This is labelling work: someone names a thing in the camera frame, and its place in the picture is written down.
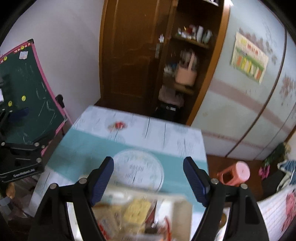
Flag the white plastic storage tray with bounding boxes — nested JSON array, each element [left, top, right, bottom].
[[92, 186, 192, 240]]

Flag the Cookies red white packet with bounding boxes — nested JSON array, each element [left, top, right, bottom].
[[97, 216, 112, 240]]

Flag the clear yellow cake packet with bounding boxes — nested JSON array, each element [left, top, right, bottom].
[[123, 199, 152, 225]]

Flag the pink plastic stool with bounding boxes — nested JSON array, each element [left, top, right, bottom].
[[217, 161, 250, 186]]

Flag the teal floral tablecloth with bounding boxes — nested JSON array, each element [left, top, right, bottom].
[[29, 106, 208, 214]]

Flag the red candy on table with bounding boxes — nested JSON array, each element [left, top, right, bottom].
[[108, 121, 127, 132]]

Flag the pile of clothes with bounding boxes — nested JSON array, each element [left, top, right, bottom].
[[258, 142, 295, 198]]

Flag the white pink checked bedding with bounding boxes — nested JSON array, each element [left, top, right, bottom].
[[257, 185, 295, 240]]

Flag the pale sliding wardrobe doors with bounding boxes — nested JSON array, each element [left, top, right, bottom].
[[192, 1, 295, 160]]

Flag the pink basket on shelf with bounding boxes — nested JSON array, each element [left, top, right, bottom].
[[175, 51, 199, 87]]

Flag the brown wooden door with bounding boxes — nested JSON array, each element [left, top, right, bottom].
[[99, 1, 173, 115]]

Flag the wooden shelf unit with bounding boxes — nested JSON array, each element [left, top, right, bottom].
[[152, 1, 230, 126]]

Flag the green chalkboard pink frame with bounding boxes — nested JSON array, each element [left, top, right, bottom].
[[1, 39, 68, 145]]

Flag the colourful wall poster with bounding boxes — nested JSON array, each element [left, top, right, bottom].
[[231, 32, 269, 84]]

